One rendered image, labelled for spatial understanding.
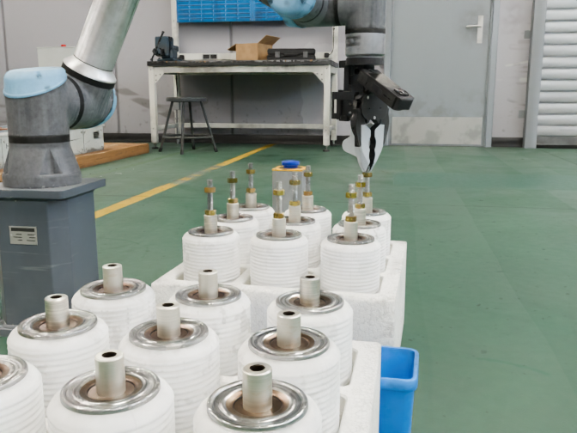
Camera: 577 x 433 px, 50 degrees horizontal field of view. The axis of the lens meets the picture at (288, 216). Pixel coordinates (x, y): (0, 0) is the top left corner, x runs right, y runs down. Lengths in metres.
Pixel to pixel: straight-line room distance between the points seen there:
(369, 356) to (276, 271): 0.29
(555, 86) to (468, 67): 0.77
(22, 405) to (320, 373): 0.24
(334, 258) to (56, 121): 0.63
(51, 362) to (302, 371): 0.24
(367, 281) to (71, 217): 0.62
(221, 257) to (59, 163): 0.44
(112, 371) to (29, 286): 0.84
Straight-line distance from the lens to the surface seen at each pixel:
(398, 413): 0.86
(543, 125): 6.10
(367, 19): 1.18
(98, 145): 4.67
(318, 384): 0.56
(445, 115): 6.01
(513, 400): 1.09
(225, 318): 0.69
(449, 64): 6.02
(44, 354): 0.63
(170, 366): 0.58
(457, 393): 1.08
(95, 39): 1.39
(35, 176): 1.29
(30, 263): 1.32
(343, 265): 0.96
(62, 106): 1.32
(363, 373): 0.70
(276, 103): 6.11
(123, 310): 0.73
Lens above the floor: 0.48
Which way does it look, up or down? 11 degrees down
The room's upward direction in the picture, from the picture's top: straight up
